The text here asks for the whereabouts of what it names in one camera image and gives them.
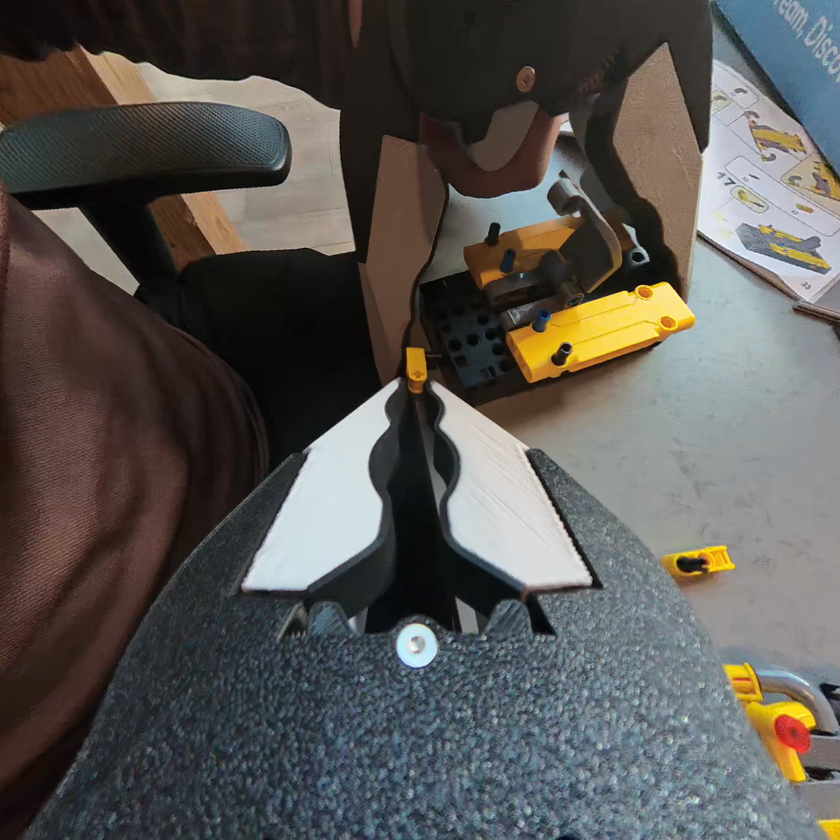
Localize person's dark trousers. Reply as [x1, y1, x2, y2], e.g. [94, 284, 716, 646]
[134, 248, 398, 470]

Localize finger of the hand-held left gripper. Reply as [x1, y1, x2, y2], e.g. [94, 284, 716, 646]
[583, 42, 707, 301]
[358, 134, 451, 388]

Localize grey desk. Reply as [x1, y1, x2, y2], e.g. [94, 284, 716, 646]
[420, 39, 840, 729]

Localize person's left forearm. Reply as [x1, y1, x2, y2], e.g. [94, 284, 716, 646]
[0, 0, 358, 109]

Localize instruction booklet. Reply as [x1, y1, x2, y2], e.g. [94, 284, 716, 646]
[558, 59, 840, 322]

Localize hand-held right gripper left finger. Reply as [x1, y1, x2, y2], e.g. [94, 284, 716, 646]
[241, 377, 411, 608]

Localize person's brown shirt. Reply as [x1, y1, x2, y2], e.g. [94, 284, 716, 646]
[0, 184, 271, 837]

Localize person's left hand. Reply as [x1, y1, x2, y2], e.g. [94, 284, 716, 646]
[419, 101, 551, 199]

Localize yellow vehicle hood assembly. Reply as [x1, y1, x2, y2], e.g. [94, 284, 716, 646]
[722, 661, 840, 840]

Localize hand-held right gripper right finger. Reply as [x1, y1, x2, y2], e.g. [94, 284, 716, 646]
[425, 381, 593, 605]

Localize blue cardboard kit box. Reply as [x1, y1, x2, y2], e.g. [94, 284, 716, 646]
[712, 0, 840, 175]

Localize black chair armrest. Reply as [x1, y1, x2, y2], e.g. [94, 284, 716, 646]
[0, 101, 293, 280]

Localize black block with yellow panels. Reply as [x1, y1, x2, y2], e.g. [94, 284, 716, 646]
[419, 172, 697, 395]

